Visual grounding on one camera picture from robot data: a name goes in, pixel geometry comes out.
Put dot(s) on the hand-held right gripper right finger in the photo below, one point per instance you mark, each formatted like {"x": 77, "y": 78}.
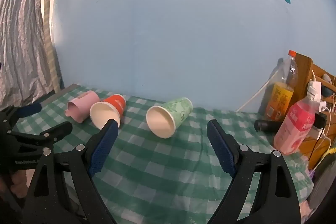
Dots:
{"x": 221, "y": 151}

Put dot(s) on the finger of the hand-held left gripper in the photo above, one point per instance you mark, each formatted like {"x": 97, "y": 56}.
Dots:
{"x": 29, "y": 109}
{"x": 56, "y": 130}

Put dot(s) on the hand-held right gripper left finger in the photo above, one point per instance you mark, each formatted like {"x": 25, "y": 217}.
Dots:
{"x": 103, "y": 149}

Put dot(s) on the pink cup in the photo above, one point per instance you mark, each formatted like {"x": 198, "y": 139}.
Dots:
{"x": 82, "y": 106}

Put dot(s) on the red paper cup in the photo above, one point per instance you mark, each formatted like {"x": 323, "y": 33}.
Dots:
{"x": 110, "y": 111}

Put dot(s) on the green paper cup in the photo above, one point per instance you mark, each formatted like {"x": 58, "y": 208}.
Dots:
{"x": 168, "y": 117}

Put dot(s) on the person's left hand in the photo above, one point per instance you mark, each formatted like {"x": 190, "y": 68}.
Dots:
{"x": 19, "y": 183}

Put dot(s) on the black cylindrical object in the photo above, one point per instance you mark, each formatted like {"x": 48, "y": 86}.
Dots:
{"x": 266, "y": 126}

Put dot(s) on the green checkered tablecloth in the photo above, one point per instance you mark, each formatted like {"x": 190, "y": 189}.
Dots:
{"x": 162, "y": 169}

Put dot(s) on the pink drink bottle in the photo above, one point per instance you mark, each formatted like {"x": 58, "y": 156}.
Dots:
{"x": 295, "y": 128}

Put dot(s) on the grey striped curtain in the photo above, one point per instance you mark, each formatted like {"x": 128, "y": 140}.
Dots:
{"x": 21, "y": 29}

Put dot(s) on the orange drink bottle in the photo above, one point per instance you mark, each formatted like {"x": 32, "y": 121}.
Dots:
{"x": 281, "y": 94}

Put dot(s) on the black power adapter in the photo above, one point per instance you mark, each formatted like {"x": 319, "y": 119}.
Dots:
{"x": 319, "y": 120}

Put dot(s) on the white power strip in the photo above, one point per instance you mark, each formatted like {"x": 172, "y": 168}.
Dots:
{"x": 315, "y": 88}

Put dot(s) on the wooden rack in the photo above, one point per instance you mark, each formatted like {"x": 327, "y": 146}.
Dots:
{"x": 304, "y": 74}

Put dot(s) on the beige frame pole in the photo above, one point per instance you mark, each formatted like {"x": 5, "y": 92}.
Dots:
{"x": 47, "y": 16}

